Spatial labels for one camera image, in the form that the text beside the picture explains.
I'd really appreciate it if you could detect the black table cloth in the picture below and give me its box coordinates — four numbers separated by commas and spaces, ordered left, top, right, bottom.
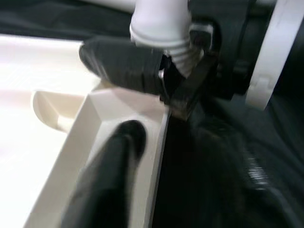
0, 0, 304, 228

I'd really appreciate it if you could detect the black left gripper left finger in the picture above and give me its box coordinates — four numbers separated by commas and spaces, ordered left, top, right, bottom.
59, 120, 148, 228

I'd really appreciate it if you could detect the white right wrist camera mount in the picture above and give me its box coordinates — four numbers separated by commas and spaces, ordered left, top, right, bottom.
246, 0, 297, 111

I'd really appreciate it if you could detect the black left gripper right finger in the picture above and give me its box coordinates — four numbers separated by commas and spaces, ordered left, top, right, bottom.
237, 147, 304, 228

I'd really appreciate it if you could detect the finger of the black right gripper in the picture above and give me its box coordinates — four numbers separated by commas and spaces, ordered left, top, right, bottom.
79, 39, 164, 95
190, 22, 214, 48

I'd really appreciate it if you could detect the white plastic children table top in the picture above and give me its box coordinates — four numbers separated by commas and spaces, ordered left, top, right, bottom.
0, 33, 171, 228

